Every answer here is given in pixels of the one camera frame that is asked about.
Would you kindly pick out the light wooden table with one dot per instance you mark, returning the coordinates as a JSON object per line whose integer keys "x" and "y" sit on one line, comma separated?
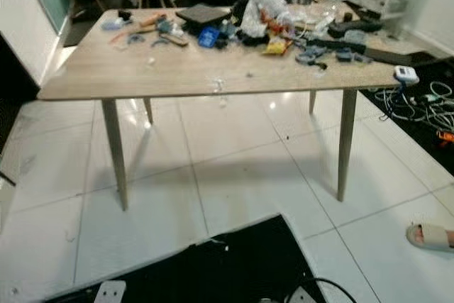
{"x": 170, "y": 69}

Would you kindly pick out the white power plug block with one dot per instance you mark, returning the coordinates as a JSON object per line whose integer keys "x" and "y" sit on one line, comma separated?
{"x": 111, "y": 292}

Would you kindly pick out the yellow snack packet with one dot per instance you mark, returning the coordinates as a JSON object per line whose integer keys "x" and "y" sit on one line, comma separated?
{"x": 276, "y": 46}

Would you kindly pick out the light blue small object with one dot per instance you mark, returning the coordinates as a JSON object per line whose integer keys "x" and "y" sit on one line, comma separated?
{"x": 113, "y": 24}

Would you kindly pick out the black curved tool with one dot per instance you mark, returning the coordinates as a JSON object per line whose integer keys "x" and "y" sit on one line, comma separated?
{"x": 355, "y": 27}

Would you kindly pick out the long black flat bar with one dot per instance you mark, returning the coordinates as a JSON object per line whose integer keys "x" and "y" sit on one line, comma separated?
{"x": 376, "y": 52}

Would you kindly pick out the small white blue device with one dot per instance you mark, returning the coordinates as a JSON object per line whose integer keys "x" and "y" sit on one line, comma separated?
{"x": 406, "y": 74}

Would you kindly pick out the crumpled white plastic bag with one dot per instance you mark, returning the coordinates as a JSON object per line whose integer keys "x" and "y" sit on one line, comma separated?
{"x": 255, "y": 16}

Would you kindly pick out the flat black box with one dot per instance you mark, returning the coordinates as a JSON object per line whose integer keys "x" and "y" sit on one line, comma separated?
{"x": 202, "y": 13}

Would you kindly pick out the small orange gadget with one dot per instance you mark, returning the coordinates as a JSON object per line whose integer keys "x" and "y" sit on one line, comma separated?
{"x": 445, "y": 136}

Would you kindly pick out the black floor mat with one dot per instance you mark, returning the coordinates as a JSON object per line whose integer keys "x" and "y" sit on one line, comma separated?
{"x": 220, "y": 267}

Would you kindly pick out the small blue box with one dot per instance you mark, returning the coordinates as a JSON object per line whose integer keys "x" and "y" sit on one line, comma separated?
{"x": 208, "y": 37}

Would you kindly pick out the person's foot in beige slipper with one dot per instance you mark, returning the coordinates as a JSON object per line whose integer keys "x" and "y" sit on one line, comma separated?
{"x": 429, "y": 236}

